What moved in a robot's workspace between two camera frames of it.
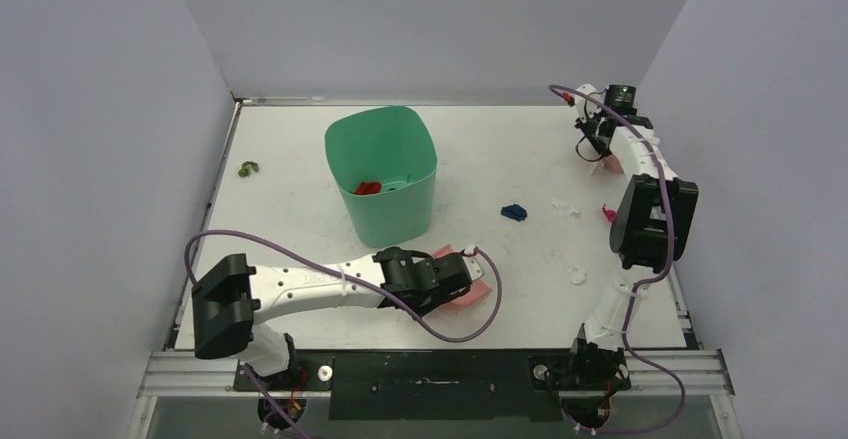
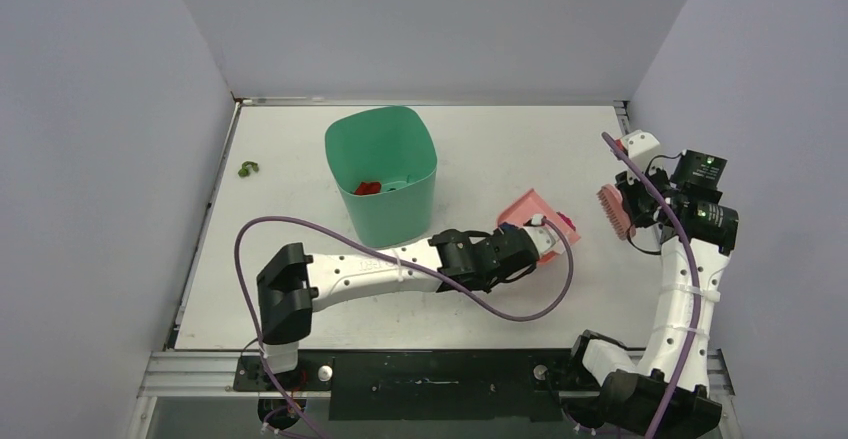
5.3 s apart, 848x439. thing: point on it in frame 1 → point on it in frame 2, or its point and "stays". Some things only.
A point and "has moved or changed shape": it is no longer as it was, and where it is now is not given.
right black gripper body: [592, 134] → [632, 200]
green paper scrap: [244, 172] stays
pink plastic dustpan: [477, 287] has moved or changed shape
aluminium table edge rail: [397, 102] stays
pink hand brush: [611, 162] → [618, 217]
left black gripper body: [430, 302] → [491, 281]
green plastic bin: [385, 163] stays
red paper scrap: [368, 187] stays
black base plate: [445, 384] stays
